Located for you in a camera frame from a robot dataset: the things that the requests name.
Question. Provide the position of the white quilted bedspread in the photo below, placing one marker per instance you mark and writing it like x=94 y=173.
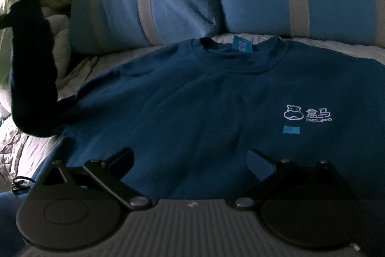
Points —
x=22 y=151

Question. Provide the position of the dark blue sweatshirt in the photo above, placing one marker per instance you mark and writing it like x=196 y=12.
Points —
x=186 y=112

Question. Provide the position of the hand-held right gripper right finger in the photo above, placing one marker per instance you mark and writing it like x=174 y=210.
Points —
x=259 y=162

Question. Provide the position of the blue cloth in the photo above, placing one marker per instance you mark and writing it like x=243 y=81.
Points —
x=9 y=224

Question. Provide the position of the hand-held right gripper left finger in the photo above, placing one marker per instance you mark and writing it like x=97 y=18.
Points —
x=121 y=160

